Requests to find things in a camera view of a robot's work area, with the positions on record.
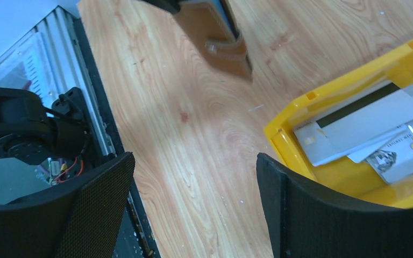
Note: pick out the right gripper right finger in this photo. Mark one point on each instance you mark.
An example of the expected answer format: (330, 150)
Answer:
(307, 219)

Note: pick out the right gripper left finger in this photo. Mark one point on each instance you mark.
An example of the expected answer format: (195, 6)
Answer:
(77, 218)

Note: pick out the brown leather card holder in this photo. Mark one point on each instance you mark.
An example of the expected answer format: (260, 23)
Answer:
(212, 28)

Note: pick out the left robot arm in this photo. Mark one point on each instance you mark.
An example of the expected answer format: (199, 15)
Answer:
(32, 133)

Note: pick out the silver cards in left bin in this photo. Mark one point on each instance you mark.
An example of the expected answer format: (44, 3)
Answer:
(374, 126)

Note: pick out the left yellow bin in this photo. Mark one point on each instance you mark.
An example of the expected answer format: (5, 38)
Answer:
(357, 180)

